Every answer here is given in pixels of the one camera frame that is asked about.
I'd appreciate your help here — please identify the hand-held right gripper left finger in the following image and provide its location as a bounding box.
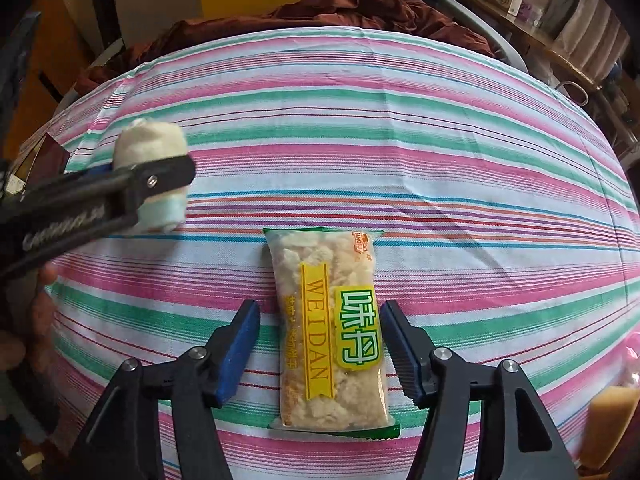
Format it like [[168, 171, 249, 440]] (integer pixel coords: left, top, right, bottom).
[[75, 299, 262, 480]]

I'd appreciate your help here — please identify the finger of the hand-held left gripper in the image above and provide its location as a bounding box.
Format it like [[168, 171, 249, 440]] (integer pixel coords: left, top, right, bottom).
[[62, 154, 197, 209]]

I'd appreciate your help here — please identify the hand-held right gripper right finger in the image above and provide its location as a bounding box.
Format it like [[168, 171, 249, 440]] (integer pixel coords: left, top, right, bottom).
[[379, 299, 579, 480]]

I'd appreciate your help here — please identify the white gauze roll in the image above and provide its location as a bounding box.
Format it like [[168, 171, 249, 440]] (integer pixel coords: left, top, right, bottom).
[[114, 117, 190, 235]]

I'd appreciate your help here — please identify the red box with gold lining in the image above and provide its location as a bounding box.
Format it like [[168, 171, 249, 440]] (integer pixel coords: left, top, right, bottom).
[[12, 132, 68, 181]]

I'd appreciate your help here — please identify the rice cracker snack packet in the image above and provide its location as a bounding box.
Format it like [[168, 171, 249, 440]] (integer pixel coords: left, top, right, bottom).
[[262, 226, 402, 440]]

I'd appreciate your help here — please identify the person's left hand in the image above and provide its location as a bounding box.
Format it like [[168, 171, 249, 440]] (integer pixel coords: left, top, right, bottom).
[[0, 264, 60, 376]]

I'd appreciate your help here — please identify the wooden wardrobe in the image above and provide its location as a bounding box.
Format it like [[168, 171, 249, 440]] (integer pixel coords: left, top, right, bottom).
[[0, 0, 91, 161]]

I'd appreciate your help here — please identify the yellow sponge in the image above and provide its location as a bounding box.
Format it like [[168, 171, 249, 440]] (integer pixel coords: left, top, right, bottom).
[[580, 385, 640, 468]]

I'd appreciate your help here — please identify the maroon blanket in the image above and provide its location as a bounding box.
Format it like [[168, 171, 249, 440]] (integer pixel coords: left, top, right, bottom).
[[75, 0, 501, 93]]

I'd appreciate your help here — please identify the wooden desk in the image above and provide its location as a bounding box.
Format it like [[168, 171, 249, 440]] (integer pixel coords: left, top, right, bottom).
[[452, 0, 616, 93]]

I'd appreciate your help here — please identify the purple package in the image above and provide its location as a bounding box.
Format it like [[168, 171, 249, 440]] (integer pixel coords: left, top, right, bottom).
[[517, 0, 546, 25]]

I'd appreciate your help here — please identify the pink patterned curtain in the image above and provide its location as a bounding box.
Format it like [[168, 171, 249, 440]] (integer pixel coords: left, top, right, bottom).
[[555, 0, 631, 76]]

